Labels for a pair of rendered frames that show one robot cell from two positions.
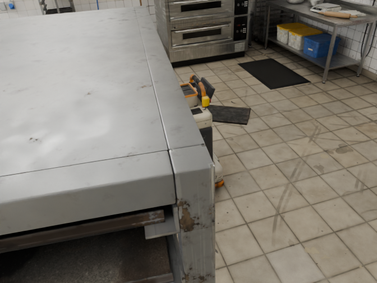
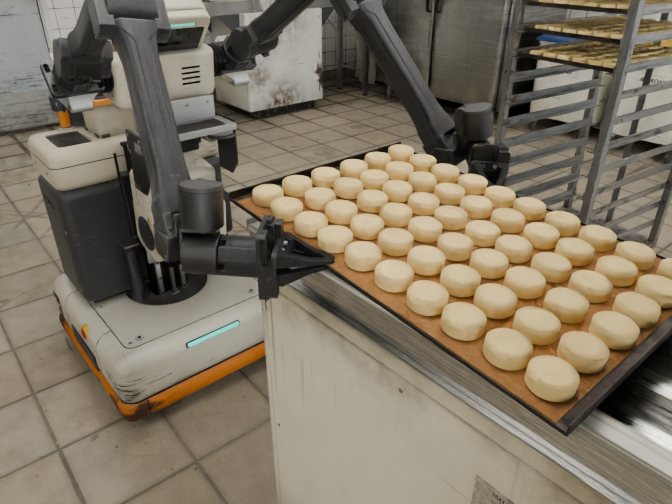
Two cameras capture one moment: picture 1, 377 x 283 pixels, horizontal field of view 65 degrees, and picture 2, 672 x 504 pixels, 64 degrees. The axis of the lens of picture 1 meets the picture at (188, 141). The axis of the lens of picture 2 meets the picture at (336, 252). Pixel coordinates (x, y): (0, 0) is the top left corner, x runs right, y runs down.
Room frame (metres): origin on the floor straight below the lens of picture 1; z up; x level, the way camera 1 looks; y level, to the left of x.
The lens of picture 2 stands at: (2.33, 1.83, 1.31)
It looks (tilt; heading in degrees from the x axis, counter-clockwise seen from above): 29 degrees down; 245
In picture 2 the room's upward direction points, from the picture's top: straight up
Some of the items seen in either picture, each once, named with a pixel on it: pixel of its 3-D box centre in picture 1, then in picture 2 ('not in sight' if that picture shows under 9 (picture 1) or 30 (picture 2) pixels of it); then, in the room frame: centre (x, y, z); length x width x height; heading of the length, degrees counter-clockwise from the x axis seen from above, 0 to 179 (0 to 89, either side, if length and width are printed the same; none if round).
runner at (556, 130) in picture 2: not in sight; (551, 131); (0.47, 0.08, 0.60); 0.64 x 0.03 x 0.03; 9
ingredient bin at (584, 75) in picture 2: not in sight; (579, 82); (-1.28, -1.39, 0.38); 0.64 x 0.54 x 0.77; 17
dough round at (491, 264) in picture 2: not in sight; (488, 263); (1.88, 1.34, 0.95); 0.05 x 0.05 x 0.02
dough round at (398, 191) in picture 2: not in sight; (397, 191); (1.88, 1.11, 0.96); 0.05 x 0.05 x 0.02
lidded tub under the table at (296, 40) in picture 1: (304, 38); not in sight; (5.25, -2.15, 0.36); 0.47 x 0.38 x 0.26; 105
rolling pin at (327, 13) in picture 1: (337, 14); not in sight; (4.44, -2.23, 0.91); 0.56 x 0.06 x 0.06; 43
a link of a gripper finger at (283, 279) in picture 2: not in sight; (299, 253); (2.11, 1.23, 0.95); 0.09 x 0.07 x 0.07; 151
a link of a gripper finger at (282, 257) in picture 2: not in sight; (300, 265); (2.11, 1.22, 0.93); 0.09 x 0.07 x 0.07; 151
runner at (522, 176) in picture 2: not in sight; (543, 170); (0.47, 0.08, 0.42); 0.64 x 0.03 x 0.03; 9
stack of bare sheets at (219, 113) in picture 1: (225, 113); not in sight; (3.39, -0.51, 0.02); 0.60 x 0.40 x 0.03; 71
